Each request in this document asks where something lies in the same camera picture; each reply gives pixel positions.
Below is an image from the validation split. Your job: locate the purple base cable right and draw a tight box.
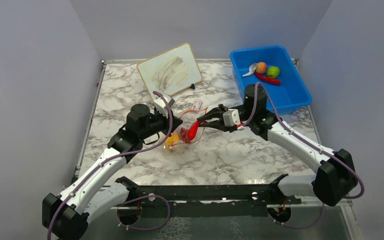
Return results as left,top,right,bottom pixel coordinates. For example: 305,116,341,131
267,200,325,230

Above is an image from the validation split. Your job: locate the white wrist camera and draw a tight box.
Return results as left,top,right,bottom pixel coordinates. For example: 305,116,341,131
153,93,175,119
222,108,241,127

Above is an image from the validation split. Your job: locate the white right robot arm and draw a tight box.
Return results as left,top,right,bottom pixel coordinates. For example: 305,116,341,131
197,82,362,207

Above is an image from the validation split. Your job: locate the peach fruit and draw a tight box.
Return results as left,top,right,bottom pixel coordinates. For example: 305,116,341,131
255,62,268,75

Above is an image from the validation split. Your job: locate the red chili pepper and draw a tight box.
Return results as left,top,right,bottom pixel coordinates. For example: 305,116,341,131
188,120,201,140
254,72,281,86

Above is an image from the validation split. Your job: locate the yellow bell pepper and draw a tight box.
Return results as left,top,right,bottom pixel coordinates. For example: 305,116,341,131
164,132,181,150

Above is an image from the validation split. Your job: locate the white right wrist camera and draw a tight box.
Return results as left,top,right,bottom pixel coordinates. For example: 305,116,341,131
222,108,241,127

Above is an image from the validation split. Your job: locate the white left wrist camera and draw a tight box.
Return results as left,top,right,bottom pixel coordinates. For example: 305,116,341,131
153,93,175,119

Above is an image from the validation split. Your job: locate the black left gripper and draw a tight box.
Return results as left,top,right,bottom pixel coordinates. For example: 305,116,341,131
139,107,183,140

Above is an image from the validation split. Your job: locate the green lime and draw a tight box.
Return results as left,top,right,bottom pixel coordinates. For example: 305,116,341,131
266,66,281,79

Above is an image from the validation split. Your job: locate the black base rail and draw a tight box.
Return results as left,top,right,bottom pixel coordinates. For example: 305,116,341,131
116,176,302,219

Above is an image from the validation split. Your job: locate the red grape bunch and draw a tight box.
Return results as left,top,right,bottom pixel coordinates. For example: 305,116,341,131
179,127,192,144

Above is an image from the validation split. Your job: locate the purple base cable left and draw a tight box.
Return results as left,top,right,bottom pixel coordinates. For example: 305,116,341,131
116,193,171,232

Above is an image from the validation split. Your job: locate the white mushroom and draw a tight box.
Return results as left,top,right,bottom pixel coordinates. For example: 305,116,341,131
242,62,258,77

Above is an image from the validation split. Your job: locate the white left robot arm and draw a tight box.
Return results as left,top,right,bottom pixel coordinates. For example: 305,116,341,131
42,103,183,240

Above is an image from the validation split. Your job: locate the small whiteboard yellow frame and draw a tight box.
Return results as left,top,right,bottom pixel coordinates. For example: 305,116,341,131
136,42,203,100

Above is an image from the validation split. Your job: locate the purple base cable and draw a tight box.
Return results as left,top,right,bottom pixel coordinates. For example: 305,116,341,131
116,193,171,232
267,200,325,230

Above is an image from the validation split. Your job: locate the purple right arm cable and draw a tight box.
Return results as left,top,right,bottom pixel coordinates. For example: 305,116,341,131
243,82,366,200

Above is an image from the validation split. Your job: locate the clear zip bag orange zipper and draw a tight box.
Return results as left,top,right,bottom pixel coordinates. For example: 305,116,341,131
163,121,205,151

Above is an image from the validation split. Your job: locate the blue plastic bin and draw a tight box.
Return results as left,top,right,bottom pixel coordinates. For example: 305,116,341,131
229,45,312,115

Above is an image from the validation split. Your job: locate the red white staple box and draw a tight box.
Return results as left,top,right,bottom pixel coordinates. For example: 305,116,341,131
191,99,202,111

